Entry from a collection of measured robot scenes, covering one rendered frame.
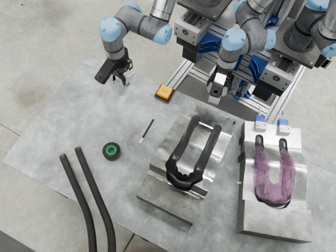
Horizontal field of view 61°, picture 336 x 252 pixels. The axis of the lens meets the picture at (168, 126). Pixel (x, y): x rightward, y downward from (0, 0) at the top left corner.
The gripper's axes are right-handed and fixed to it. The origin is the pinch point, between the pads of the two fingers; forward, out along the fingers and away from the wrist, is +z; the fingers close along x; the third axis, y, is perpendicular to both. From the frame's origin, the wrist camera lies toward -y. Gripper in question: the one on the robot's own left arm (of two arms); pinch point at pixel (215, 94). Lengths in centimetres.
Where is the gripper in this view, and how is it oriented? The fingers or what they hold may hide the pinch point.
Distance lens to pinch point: 131.0
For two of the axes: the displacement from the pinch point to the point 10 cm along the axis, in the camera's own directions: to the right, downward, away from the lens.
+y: 3.2, -8.5, 4.1
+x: -9.5, -3.0, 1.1
